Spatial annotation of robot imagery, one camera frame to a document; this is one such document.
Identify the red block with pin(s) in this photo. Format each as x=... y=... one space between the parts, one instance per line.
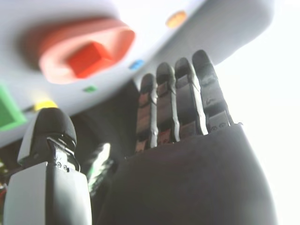
x=86 y=61

